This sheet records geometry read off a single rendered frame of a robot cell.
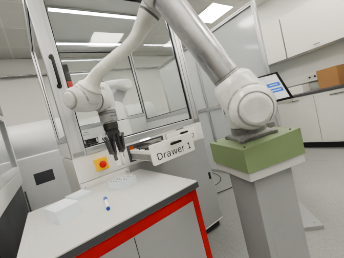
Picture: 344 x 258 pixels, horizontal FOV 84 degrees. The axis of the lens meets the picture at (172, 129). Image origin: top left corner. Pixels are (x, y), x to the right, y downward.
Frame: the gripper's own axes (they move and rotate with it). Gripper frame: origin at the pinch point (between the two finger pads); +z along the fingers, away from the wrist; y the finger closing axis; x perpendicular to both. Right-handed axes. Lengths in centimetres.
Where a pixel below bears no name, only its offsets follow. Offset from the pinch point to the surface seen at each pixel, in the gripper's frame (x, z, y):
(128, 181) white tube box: -7.0, 10.7, -4.4
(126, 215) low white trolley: -28.9, 13.3, -27.0
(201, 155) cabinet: -9, 23, 77
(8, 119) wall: 344, -84, 66
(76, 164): 26.7, -2.5, -9.1
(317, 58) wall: -125, -51, 363
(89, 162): 24.0, -1.3, -2.6
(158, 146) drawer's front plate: -18.2, -1.5, 11.7
